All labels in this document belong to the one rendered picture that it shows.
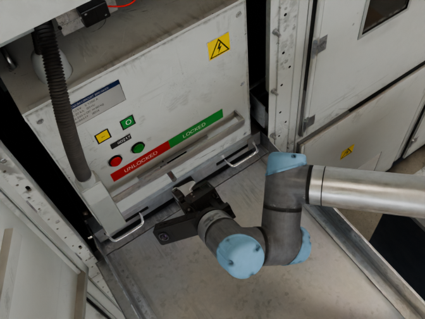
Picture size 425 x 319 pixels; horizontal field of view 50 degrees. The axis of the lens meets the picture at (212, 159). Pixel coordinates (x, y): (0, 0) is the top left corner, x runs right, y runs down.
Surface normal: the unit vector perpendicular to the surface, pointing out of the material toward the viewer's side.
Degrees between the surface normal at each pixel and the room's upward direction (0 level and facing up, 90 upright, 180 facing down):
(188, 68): 90
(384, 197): 43
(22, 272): 90
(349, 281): 0
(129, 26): 0
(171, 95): 90
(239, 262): 59
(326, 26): 90
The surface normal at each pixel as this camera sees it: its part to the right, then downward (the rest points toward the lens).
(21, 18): 0.55, 0.67
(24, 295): 0.99, -0.11
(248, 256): 0.39, 0.31
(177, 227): -0.11, 0.52
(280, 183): -0.41, 0.03
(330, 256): -0.09, -0.54
